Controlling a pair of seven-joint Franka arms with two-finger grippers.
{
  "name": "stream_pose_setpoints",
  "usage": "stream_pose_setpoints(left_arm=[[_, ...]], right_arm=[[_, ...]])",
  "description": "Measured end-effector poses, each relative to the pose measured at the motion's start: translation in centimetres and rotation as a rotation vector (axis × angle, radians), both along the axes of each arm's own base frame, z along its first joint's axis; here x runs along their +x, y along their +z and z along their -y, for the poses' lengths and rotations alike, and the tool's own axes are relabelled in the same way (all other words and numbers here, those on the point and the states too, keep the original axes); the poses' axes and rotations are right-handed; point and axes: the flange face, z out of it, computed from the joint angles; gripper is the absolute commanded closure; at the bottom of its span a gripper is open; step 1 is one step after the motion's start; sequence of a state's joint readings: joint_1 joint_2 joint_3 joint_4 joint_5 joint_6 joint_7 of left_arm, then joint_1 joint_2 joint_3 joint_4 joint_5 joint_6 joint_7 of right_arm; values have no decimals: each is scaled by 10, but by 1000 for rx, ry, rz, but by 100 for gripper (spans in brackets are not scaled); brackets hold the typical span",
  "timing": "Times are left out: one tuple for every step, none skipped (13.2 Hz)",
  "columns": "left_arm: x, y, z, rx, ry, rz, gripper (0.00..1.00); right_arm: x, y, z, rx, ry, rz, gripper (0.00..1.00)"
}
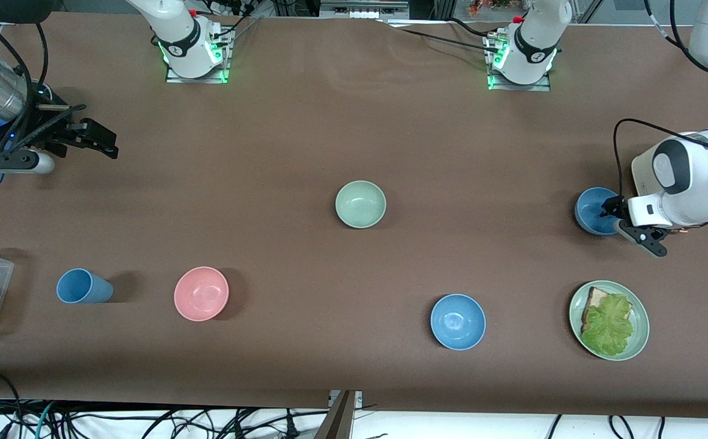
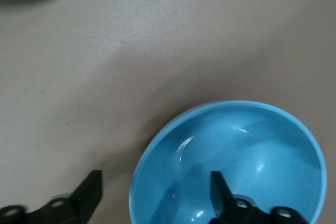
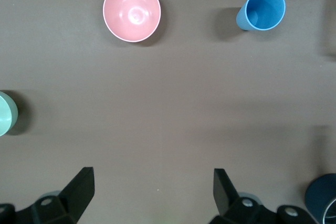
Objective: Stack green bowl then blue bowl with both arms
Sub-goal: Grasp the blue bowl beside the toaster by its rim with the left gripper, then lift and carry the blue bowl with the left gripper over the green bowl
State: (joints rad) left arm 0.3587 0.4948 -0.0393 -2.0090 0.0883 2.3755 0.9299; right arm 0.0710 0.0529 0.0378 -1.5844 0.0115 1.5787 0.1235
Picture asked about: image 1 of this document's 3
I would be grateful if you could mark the bread slice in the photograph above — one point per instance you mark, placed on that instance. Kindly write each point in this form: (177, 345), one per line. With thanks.
(598, 297)

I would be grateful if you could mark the power strip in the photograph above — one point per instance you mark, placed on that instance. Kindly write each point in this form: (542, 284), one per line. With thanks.
(226, 6)

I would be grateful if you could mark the dark wedge-shaped post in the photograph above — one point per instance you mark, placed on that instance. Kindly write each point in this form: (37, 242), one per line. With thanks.
(339, 421)

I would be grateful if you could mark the blue cup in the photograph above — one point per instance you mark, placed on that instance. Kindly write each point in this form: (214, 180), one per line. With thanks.
(86, 286)

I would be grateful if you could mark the green lettuce leaf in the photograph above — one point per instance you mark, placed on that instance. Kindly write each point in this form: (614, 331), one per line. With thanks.
(607, 326)

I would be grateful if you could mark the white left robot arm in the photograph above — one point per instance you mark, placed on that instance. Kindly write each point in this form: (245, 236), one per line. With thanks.
(695, 177)

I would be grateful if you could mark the blue bowl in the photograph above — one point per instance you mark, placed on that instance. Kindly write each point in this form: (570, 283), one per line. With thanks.
(457, 322)
(588, 213)

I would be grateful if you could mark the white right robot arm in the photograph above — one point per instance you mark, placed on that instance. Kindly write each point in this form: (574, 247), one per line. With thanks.
(177, 36)

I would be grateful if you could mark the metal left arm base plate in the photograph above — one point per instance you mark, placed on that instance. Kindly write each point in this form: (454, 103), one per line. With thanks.
(512, 88)

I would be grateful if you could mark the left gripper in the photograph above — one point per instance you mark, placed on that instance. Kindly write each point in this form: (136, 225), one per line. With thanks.
(615, 207)

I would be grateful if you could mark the small metal bracket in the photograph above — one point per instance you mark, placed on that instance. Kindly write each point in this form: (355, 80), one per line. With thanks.
(359, 397)

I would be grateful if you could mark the cream toaster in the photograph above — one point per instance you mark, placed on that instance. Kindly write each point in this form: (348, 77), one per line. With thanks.
(640, 174)

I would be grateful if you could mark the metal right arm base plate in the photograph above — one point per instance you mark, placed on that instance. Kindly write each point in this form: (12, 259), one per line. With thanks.
(177, 79)

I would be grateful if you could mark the colourful snack bag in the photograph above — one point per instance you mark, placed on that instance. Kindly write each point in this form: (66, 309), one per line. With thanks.
(482, 6)

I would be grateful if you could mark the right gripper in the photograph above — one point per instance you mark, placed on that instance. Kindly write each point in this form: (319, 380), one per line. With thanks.
(49, 129)

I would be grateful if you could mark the green plate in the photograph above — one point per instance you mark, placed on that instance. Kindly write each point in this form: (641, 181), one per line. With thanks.
(640, 323)

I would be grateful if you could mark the green bowl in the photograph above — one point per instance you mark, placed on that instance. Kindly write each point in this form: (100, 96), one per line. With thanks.
(360, 204)

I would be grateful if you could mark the pink bowl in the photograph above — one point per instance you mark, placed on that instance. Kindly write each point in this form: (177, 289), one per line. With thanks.
(201, 294)

